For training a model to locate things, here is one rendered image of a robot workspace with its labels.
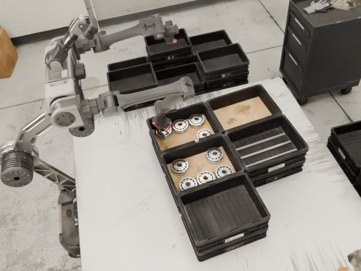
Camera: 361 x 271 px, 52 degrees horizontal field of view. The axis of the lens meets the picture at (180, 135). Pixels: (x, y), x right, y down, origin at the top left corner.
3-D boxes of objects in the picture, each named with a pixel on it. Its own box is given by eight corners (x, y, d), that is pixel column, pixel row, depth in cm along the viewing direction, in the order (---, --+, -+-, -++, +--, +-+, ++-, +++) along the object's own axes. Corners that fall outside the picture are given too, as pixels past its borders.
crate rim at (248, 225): (196, 247, 179) (196, 245, 177) (176, 197, 198) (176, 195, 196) (272, 219, 185) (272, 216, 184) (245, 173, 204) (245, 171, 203)
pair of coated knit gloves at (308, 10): (308, 16, 304) (308, 12, 301) (297, 5, 316) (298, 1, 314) (336, 9, 306) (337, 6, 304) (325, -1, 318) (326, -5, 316)
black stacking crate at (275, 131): (244, 183, 212) (245, 171, 203) (223, 145, 231) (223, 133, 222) (306, 161, 218) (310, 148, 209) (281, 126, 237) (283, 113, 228)
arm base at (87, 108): (82, 112, 177) (75, 94, 168) (100, 108, 178) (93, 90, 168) (84, 125, 171) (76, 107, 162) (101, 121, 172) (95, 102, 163)
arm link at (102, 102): (92, 98, 168) (94, 110, 167) (114, 93, 169) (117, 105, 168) (95, 102, 177) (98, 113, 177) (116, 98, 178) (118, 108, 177)
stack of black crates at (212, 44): (195, 83, 370) (193, 55, 344) (187, 65, 389) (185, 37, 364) (233, 74, 374) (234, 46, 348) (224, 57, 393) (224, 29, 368)
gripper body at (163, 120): (158, 115, 234) (156, 107, 228) (171, 121, 230) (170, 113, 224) (152, 122, 230) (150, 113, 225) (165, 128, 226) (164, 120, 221)
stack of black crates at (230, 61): (206, 110, 344) (204, 72, 310) (197, 89, 364) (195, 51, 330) (247, 100, 348) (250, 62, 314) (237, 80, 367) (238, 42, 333)
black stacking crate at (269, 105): (223, 144, 231) (223, 133, 222) (205, 113, 250) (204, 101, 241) (280, 126, 237) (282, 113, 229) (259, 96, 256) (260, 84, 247)
